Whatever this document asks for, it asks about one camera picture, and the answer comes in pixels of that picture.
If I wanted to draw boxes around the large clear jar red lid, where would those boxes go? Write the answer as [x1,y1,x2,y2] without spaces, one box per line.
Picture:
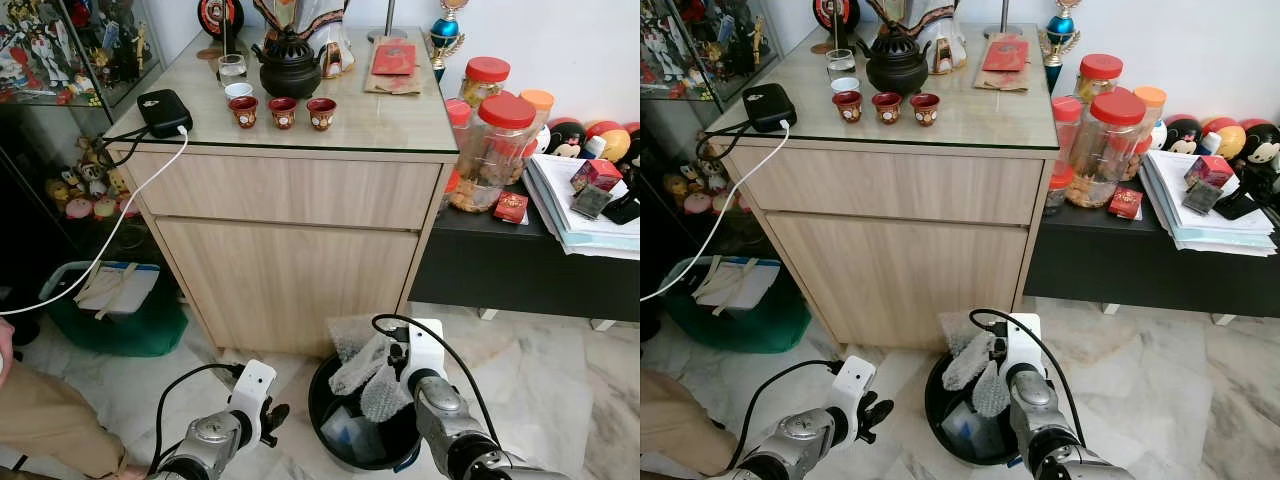
[450,92,538,214]
[1065,88,1149,209]

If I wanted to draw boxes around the small black stand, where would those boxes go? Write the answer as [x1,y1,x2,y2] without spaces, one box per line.
[1225,188,1271,221]
[603,190,641,226]

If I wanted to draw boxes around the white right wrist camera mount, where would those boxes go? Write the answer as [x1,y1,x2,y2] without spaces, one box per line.
[400,318,446,386]
[995,313,1041,376]

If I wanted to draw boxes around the silver lamp post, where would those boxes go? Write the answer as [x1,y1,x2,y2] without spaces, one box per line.
[368,0,409,46]
[985,0,1023,41]

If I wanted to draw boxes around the round red black ornament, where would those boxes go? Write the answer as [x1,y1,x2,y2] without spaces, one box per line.
[812,0,861,56]
[196,0,246,61]

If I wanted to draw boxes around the black round plush toy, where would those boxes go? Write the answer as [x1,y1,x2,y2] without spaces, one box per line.
[1163,115,1204,156]
[545,118,588,161]

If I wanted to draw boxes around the clear jar orange lid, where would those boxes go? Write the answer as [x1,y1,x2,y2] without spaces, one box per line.
[1133,85,1169,151]
[518,88,557,161]

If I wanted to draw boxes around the light wooden drawer cabinet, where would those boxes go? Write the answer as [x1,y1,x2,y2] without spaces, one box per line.
[705,25,1061,351]
[105,25,461,359]

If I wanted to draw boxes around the gold trophy with blue globe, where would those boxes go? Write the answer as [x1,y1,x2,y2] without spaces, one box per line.
[1038,0,1083,93]
[425,0,468,83]

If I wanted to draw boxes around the glass display cabinet with figures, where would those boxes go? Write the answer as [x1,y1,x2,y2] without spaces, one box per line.
[0,0,166,261]
[640,0,776,231]

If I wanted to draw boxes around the green plastic basket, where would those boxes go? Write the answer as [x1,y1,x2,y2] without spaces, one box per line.
[662,255,813,354]
[38,260,189,359]

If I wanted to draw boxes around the black iron teapot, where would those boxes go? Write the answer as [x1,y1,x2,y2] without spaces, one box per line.
[250,28,329,99]
[857,25,933,96]

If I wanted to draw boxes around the yellow red round plush toy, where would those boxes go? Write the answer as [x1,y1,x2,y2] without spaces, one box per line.
[1200,117,1249,161]
[585,120,633,163]

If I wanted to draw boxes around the black bin with blue handle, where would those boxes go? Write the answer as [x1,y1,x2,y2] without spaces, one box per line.
[923,350,1021,468]
[307,350,426,473]

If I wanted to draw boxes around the yellow-filled jar red lid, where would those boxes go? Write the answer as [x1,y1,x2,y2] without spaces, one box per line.
[460,56,512,111]
[1075,53,1125,101]

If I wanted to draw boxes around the red packet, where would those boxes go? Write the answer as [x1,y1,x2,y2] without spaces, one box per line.
[982,38,1029,73]
[370,42,418,77]

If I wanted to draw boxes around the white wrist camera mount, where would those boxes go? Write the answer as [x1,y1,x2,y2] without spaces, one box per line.
[830,356,878,441]
[400,318,446,386]
[995,313,1041,376]
[228,360,278,446]

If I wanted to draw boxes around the tied bundle of papers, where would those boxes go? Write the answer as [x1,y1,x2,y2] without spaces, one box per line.
[72,262,161,321]
[692,257,783,313]

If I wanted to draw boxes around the stack of white papers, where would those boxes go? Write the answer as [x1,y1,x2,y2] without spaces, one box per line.
[1138,148,1279,259]
[522,152,641,261]

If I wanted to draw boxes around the person's leg in khaki trousers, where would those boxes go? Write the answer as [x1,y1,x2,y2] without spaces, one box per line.
[640,368,736,476]
[0,360,131,479]

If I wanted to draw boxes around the long black low console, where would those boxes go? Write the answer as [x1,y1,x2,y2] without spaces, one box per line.
[408,185,641,323]
[1022,185,1280,319]

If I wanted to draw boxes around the dark red small box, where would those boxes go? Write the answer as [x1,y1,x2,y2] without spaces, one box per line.
[570,158,624,194]
[1184,155,1236,191]

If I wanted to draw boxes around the thin black cable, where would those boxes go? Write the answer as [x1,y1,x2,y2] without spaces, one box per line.
[95,120,151,169]
[705,115,753,163]

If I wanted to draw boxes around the slim clear jar red lid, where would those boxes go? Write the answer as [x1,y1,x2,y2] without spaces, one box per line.
[1045,95,1084,216]
[443,98,473,191]

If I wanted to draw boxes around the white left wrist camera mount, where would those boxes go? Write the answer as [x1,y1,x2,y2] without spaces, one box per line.
[228,360,278,446]
[830,356,878,441]

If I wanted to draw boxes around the dark foil packet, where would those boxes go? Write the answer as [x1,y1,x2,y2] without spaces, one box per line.
[1183,180,1226,216]
[570,183,613,219]

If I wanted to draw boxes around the clear bubble wrap sheet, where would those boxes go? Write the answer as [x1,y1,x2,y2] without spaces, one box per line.
[938,312,1011,419]
[328,318,413,423]

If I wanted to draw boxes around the white power cable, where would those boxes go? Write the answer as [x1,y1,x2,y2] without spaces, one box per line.
[0,125,191,318]
[640,120,793,303]

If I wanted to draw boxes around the brown paper sheet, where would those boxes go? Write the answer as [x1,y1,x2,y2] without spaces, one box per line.
[362,62,423,97]
[973,60,1033,93]

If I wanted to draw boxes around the robed porcelain statue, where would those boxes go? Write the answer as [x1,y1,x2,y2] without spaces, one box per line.
[865,0,969,76]
[252,0,357,79]

